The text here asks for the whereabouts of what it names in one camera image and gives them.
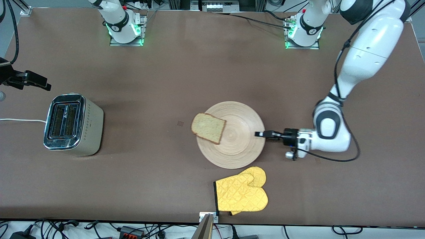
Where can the yellow quilted oven mitt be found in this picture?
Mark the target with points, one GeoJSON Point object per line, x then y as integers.
{"type": "Point", "coordinates": [239, 196]}

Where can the black box with orange connectors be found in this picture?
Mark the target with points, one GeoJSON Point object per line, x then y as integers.
{"type": "Point", "coordinates": [131, 231]}

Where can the round wooden plate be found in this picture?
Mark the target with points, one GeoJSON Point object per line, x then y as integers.
{"type": "Point", "coordinates": [239, 146]}

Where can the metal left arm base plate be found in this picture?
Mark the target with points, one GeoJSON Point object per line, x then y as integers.
{"type": "Point", "coordinates": [302, 47]}

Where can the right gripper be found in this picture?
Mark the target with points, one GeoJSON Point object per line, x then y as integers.
{"type": "Point", "coordinates": [7, 77]}

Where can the metal table edge bracket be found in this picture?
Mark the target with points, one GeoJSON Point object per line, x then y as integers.
{"type": "Point", "coordinates": [203, 216]}

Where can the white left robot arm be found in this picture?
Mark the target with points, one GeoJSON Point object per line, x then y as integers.
{"type": "Point", "coordinates": [372, 43]}

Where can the silver two-slot toaster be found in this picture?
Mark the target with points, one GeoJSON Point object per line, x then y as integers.
{"type": "Point", "coordinates": [89, 132]}

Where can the aluminium profile post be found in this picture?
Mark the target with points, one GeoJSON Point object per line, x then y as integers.
{"type": "Point", "coordinates": [203, 230]}

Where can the brown bread slice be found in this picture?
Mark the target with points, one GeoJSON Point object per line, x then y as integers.
{"type": "Point", "coordinates": [209, 127]}

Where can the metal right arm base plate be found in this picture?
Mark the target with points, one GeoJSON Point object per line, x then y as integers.
{"type": "Point", "coordinates": [144, 31]}

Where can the metal table corner bracket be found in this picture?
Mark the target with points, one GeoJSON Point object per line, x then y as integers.
{"type": "Point", "coordinates": [411, 20]}
{"type": "Point", "coordinates": [26, 12]}

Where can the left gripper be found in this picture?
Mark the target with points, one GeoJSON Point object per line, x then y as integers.
{"type": "Point", "coordinates": [289, 136]}

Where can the white power strip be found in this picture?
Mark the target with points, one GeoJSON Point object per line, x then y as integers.
{"type": "Point", "coordinates": [215, 6]}

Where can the black power adapter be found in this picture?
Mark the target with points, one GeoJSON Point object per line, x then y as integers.
{"type": "Point", "coordinates": [21, 235]}

